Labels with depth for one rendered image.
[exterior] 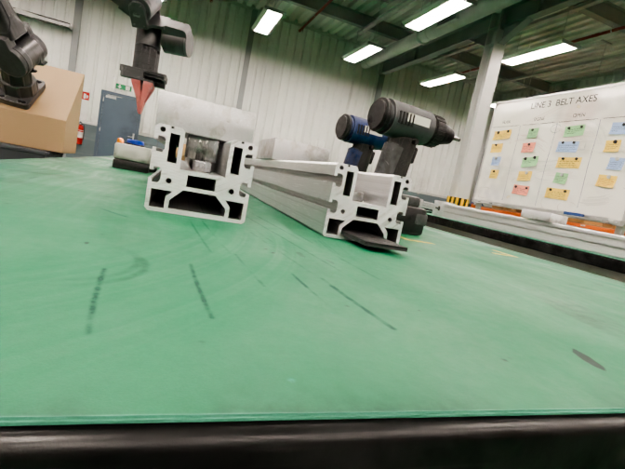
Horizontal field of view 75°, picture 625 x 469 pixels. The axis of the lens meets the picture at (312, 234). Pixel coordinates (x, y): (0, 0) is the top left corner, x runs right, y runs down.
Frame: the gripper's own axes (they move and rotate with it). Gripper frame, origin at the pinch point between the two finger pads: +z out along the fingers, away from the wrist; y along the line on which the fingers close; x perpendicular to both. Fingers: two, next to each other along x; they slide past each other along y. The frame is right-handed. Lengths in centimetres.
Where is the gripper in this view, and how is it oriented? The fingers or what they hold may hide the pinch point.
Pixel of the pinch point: (139, 110)
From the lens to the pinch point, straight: 111.3
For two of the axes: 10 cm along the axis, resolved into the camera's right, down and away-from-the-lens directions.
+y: 9.4, 1.4, 3.1
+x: -2.9, -1.8, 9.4
